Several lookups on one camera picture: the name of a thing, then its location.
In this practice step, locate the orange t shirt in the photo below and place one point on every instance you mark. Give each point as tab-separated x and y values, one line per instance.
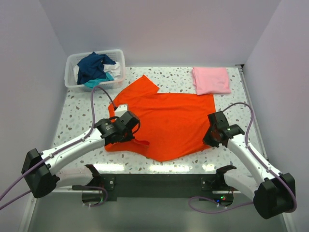
172	124

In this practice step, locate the navy blue t shirt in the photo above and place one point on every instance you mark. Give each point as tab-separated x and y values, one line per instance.
92	67

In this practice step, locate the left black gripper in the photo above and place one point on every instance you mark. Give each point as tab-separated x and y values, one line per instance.
129	137

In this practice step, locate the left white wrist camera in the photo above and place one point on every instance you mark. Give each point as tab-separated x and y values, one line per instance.
120	110

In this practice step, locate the white plastic laundry basket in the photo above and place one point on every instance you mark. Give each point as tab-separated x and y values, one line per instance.
69	78

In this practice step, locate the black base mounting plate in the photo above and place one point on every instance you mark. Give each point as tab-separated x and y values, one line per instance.
111	187

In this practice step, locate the teal t shirt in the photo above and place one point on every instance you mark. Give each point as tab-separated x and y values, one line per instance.
97	81

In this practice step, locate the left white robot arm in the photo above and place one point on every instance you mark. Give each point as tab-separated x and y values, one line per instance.
43	173

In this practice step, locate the aluminium frame rail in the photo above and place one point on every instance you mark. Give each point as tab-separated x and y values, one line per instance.
288	218

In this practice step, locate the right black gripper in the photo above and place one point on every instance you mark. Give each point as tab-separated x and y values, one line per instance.
206	140

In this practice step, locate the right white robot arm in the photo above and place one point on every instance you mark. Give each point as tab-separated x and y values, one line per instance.
271	191

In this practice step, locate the folded pink t shirt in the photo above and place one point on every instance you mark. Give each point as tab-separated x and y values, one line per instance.
211	80

